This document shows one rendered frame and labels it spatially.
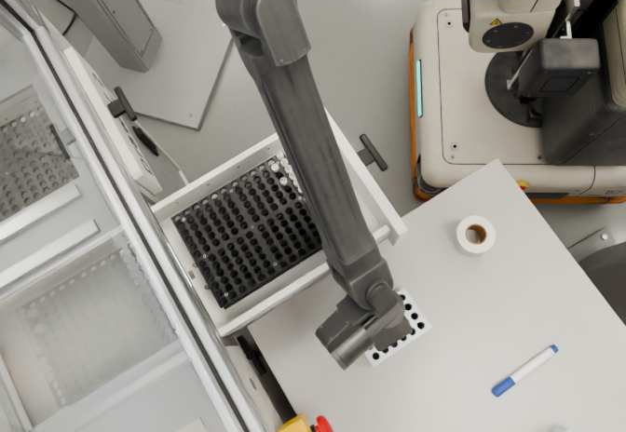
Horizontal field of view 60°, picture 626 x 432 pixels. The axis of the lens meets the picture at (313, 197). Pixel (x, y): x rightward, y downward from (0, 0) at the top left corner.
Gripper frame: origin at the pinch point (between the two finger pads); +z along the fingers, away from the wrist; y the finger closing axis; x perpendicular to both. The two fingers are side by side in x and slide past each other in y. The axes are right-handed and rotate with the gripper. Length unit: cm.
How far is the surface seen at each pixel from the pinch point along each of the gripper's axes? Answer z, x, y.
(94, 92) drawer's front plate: -12, -22, -58
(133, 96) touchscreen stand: 77, -24, -110
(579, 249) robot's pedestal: 78, 75, 15
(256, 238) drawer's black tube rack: -8.8, -10.6, -20.6
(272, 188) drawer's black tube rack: -5.5, -3.8, -27.8
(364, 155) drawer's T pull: -10.4, 12.1, -23.1
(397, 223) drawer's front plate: -11.9, 9.9, -10.1
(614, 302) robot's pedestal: 50, 60, 29
